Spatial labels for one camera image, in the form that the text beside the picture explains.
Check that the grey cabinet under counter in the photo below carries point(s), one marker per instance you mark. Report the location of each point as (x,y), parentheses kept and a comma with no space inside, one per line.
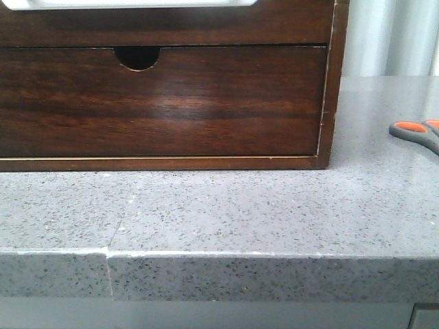
(57,312)

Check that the dark wooden drawer cabinet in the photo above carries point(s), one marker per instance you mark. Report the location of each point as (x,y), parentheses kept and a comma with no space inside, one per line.
(143,57)

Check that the wooden drawer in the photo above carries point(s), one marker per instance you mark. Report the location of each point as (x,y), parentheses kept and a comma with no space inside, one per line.
(265,22)
(194,101)

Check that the grey orange handled scissors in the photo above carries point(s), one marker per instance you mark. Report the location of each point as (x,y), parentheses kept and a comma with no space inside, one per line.
(425,133)

